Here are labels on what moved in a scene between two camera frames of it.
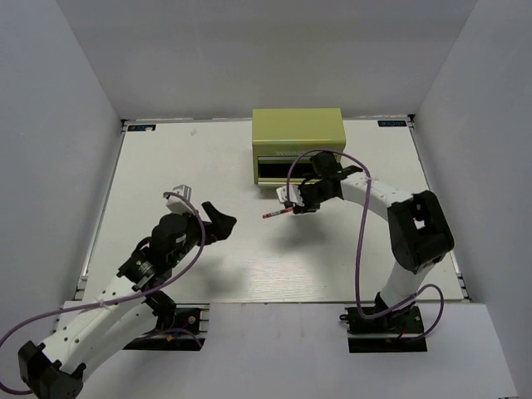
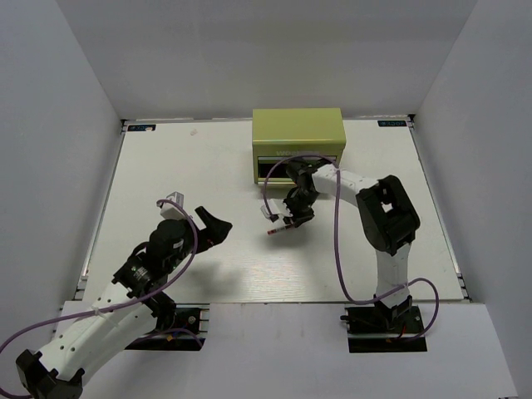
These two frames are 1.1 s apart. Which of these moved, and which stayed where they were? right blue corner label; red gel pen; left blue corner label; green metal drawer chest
Moved: red gel pen
Stayed: left blue corner label; right blue corner label; green metal drawer chest
